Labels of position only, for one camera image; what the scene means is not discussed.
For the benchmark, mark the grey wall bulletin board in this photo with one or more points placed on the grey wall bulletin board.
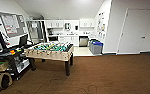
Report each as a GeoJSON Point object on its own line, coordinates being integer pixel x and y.
{"type": "Point", "coordinates": [12, 24]}

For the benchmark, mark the tan backpack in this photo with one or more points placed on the tan backpack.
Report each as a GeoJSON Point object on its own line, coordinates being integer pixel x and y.
{"type": "Point", "coordinates": [3, 80]}

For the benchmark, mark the white cabinet panel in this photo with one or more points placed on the white cabinet panel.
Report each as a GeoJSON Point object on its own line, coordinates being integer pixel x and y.
{"type": "Point", "coordinates": [71, 40]}

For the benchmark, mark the white wall cabinet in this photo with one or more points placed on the white wall cabinet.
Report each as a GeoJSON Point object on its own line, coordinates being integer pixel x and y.
{"type": "Point", "coordinates": [86, 23]}
{"type": "Point", "coordinates": [54, 24]}

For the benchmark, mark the large printed wall poster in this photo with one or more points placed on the large printed wall poster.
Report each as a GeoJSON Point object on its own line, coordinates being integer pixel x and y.
{"type": "Point", "coordinates": [101, 23]}

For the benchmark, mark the grey bin green lid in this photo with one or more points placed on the grey bin green lid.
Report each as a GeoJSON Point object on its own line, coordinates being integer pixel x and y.
{"type": "Point", "coordinates": [92, 43]}

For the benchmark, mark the green foosball table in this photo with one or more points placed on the green foosball table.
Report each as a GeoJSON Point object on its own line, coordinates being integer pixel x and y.
{"type": "Point", "coordinates": [52, 51]}

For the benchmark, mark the paper towel dispenser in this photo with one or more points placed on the paper towel dispenser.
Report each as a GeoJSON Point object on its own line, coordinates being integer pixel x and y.
{"type": "Point", "coordinates": [67, 26]}

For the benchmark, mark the stainless steel refrigerator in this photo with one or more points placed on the stainless steel refrigerator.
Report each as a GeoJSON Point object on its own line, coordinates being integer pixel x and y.
{"type": "Point", "coordinates": [36, 31]}

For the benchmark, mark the white door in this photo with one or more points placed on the white door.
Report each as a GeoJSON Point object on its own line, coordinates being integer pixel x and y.
{"type": "Point", "coordinates": [137, 31]}

